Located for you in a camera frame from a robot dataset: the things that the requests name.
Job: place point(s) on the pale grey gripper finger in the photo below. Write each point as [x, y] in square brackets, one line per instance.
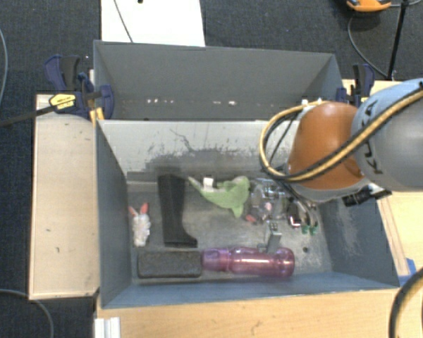
[274, 241]

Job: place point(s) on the purple clear plastic bottle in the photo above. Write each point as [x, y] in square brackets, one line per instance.
[250, 262]

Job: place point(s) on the shiny clear plastic thing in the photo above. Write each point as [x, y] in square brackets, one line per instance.
[266, 197]

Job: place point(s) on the green cloth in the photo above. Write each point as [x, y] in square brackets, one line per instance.
[229, 195]

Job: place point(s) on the dark grey flat block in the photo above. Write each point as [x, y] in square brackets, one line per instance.
[169, 264]

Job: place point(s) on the white toy rabbit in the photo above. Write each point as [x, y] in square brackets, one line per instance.
[141, 225]

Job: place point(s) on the grey metal bin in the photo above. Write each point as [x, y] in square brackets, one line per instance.
[211, 83]

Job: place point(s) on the pale wood board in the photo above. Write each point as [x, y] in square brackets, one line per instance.
[65, 203]

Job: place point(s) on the black cylinder on white bracket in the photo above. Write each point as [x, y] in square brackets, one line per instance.
[353, 198]

